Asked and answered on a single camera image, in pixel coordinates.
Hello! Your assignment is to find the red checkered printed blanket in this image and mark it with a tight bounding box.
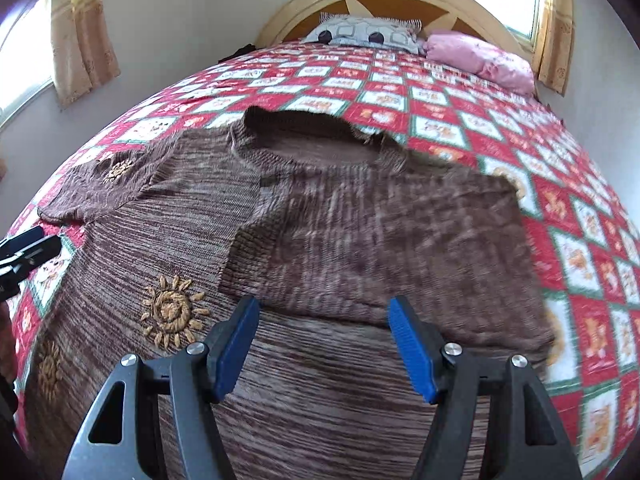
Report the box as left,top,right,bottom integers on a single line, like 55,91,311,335
0,42,640,480

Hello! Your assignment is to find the brown knitted sweater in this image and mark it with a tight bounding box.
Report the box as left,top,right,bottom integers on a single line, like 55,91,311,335
22,106,558,480

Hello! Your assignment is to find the beige embroidered curtain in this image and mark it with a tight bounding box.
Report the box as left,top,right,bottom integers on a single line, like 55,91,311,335
50,0,121,108
532,0,576,96

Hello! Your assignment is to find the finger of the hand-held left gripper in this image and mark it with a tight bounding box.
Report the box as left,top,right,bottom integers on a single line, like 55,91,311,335
0,227,61,301

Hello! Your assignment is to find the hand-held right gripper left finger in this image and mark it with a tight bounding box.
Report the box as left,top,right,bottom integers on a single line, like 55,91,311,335
62,295,261,480

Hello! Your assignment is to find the dark object beside bed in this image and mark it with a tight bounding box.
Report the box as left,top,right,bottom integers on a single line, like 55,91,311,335
217,42,253,63

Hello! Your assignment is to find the grey patterned pillow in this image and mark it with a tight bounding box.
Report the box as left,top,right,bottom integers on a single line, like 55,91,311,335
302,12,426,56

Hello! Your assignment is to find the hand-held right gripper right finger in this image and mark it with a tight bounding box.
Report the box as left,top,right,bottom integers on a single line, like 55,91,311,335
389,296,583,480

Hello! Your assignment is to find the pink pillow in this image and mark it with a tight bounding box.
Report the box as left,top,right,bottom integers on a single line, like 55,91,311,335
424,31,536,96

